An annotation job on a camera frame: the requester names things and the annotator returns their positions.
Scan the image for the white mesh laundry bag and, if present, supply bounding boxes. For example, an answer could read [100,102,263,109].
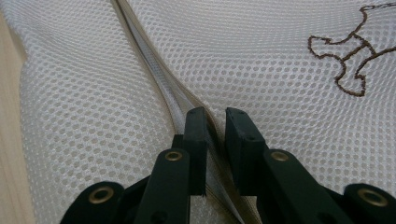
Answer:
[0,0,396,224]

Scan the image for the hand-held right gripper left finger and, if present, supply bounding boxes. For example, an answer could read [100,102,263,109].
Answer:
[134,106,209,224]

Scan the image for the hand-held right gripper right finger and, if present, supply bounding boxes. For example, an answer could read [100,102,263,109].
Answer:
[224,106,356,224]

